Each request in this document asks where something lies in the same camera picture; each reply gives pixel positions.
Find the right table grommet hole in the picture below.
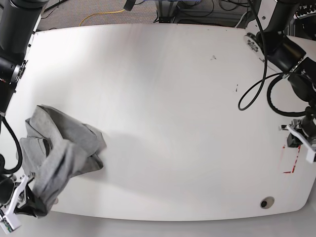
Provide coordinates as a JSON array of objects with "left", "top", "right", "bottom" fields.
[{"left": 260, "top": 197, "right": 275, "bottom": 209}]

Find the red tape rectangle marking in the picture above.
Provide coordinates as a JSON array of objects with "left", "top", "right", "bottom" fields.
[{"left": 279, "top": 145, "right": 301, "bottom": 174}]

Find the yellow cable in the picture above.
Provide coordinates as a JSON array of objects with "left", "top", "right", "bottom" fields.
[{"left": 79, "top": 9, "right": 125, "bottom": 27}]

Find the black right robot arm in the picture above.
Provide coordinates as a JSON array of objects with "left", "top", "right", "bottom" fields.
[{"left": 0, "top": 0, "right": 48, "bottom": 206}]

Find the white power strip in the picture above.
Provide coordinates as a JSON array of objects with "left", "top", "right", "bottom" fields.
[{"left": 294, "top": 3, "right": 316, "bottom": 19}]

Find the grey T-shirt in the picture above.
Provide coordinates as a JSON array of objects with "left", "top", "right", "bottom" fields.
[{"left": 19, "top": 105, "right": 106, "bottom": 215}]

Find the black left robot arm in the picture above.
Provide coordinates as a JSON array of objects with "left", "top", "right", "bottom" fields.
[{"left": 244, "top": 0, "right": 316, "bottom": 145}]

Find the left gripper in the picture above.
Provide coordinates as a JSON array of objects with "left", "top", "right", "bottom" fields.
[{"left": 287, "top": 106, "right": 316, "bottom": 148}]

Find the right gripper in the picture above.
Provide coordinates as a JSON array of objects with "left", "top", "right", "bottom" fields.
[{"left": 0, "top": 174, "right": 46, "bottom": 218}]

